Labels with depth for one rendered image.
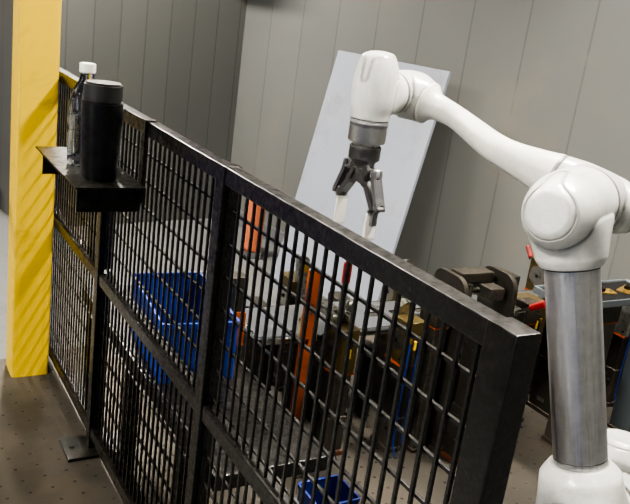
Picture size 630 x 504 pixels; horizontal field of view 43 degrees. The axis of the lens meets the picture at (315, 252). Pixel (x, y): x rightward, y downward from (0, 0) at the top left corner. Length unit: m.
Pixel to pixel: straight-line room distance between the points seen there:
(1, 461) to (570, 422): 1.27
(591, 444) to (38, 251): 1.47
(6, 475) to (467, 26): 3.68
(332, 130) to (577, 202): 3.84
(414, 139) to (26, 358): 2.87
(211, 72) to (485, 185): 2.71
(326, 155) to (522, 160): 3.55
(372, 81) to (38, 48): 0.85
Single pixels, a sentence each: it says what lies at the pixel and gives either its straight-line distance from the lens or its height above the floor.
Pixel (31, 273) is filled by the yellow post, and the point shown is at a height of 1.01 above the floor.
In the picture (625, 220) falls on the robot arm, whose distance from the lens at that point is 1.62.
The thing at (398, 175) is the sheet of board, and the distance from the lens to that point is 4.68.
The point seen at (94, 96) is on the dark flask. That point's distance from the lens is 1.51.
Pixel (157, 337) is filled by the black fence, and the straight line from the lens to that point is 1.56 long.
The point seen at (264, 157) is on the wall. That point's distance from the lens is 6.37.
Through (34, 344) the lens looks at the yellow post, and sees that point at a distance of 2.38.
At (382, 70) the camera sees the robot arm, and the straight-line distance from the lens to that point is 1.83.
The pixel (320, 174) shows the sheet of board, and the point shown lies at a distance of 5.18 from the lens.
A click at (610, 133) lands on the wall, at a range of 4.25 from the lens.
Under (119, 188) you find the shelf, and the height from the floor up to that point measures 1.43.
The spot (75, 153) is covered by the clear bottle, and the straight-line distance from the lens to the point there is 1.65.
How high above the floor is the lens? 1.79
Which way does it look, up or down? 17 degrees down
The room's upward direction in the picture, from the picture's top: 8 degrees clockwise
